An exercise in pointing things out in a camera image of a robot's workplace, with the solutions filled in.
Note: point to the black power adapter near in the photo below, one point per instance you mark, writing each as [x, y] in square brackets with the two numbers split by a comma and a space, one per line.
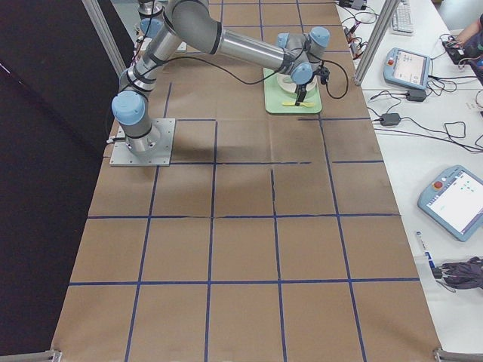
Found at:
[390, 119]

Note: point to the dark folded umbrella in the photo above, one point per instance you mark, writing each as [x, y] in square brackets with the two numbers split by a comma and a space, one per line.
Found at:
[460, 275]

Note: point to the black power adapter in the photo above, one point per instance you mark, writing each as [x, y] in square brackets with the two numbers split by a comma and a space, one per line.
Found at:
[390, 119]
[416, 95]

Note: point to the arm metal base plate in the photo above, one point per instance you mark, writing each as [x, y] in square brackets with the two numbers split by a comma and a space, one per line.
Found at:
[154, 149]

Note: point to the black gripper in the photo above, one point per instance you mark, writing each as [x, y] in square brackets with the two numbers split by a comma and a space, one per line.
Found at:
[303, 89]

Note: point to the black power adapter far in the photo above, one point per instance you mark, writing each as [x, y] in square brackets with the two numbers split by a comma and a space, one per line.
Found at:
[416, 95]

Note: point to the white round plate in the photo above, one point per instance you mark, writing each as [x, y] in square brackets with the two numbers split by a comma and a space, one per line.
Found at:
[285, 83]

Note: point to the far teach pendant tablet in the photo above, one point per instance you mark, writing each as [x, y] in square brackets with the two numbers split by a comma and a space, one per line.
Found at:
[406, 68]

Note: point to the aluminium frame post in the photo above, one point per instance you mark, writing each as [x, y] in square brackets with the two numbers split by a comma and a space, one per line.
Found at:
[378, 32]

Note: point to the teach pendant tablet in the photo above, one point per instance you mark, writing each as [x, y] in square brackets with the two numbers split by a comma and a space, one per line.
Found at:
[454, 200]
[406, 68]

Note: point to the mint green tray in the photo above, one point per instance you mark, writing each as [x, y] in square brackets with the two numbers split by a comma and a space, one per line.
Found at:
[274, 96]

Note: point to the near teach pendant tablet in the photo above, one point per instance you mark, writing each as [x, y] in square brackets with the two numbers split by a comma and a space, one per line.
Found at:
[454, 200]

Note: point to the white keyboard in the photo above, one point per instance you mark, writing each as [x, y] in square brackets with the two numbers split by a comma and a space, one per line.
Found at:
[401, 20]

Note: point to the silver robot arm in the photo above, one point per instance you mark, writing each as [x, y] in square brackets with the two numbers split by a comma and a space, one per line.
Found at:
[151, 18]
[298, 56]

